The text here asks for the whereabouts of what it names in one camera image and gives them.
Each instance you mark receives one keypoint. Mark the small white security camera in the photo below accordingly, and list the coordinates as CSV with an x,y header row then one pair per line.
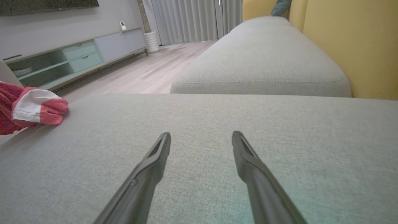
x,y
123,25

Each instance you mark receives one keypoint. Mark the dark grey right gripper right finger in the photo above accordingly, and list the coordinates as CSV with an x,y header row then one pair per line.
x,y
264,186

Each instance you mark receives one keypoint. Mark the white ribbed plant pot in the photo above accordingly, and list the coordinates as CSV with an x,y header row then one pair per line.
x,y
152,42

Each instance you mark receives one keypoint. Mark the brown plant trunk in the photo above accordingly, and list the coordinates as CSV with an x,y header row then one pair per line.
x,y
143,15

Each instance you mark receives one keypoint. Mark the grey fabric cushion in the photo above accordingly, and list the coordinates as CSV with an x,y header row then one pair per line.
x,y
199,155

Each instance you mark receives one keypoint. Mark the yellow sofa back cushion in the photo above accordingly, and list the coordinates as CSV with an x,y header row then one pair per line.
x,y
297,12
357,43

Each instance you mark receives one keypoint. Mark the teal throw pillow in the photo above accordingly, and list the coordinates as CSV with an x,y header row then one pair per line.
x,y
281,6

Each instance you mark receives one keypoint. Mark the black flat television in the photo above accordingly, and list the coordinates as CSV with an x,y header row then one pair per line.
x,y
46,6

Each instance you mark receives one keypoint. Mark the stack of white plates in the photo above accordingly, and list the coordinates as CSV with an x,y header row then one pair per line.
x,y
22,72

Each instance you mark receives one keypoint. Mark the mint grey tv cabinet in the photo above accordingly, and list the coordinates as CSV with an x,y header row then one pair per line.
x,y
84,53

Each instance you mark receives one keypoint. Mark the red white striped shorts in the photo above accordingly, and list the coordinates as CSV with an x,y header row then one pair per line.
x,y
46,109

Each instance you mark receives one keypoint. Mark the grey pleated curtain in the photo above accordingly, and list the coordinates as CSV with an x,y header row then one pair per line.
x,y
192,20

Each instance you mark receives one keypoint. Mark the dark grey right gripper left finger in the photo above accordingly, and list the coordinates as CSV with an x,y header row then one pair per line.
x,y
140,186

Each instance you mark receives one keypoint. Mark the grey sofa seat cushion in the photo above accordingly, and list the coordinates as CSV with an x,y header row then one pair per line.
x,y
264,56

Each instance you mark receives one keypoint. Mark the black remote control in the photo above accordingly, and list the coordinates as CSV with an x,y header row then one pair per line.
x,y
12,57

